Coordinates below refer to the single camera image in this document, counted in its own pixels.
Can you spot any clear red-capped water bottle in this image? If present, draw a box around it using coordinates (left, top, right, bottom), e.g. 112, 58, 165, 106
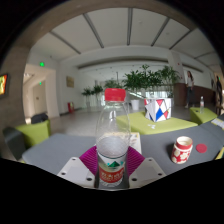
95, 87, 131, 189

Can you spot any colourful wall screen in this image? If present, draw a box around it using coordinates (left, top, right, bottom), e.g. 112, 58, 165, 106
0, 73, 10, 99

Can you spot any gold framed wall picture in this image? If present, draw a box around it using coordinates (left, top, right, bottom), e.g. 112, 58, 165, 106
65, 76, 75, 89

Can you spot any small clear plastic bottle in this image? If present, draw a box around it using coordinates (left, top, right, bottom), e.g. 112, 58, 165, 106
199, 95, 205, 114

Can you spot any red white floral cup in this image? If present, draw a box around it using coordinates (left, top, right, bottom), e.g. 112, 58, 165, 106
170, 135, 194, 165

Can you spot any white red blue patterned cube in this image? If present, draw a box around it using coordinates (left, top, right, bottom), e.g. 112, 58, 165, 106
143, 97, 173, 123

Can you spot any lime green seat block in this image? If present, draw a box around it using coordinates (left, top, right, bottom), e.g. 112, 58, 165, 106
14, 119, 52, 149

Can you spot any red fire extinguisher box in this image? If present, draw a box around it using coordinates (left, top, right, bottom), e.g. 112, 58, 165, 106
67, 101, 75, 114

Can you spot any long lime green bench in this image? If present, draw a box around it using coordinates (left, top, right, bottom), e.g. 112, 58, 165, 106
115, 110, 199, 136

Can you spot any black backpack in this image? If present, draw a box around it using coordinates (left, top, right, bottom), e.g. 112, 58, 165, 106
30, 112, 49, 125

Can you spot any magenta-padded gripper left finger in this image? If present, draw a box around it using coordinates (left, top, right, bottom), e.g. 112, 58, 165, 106
57, 145, 100, 189

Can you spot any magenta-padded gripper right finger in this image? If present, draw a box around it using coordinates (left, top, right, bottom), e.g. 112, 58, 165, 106
127, 146, 167, 190

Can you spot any flat round red coaster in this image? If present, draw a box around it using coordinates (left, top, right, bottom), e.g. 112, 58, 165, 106
195, 143, 208, 154

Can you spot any group of green potted plants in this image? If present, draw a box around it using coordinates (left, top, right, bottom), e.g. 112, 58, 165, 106
81, 64, 181, 101

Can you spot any small lime green ottoman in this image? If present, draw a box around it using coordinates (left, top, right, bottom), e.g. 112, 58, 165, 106
189, 106, 218, 126

